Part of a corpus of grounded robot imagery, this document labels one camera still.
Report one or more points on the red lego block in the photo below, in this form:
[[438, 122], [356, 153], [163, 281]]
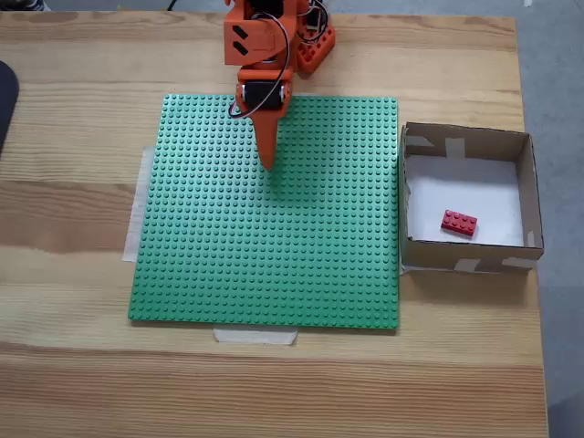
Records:
[[458, 222]]

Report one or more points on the green lego baseplate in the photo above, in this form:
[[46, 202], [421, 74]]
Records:
[[205, 251]]

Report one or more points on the brown cardboard box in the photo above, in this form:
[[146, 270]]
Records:
[[474, 260]]

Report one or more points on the masking tape strip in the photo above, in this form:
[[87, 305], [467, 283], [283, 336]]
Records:
[[255, 337], [134, 219]]

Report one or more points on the white paper sheet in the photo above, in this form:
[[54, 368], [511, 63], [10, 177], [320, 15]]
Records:
[[461, 191]]

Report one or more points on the black rounded object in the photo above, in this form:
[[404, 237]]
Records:
[[7, 105]]

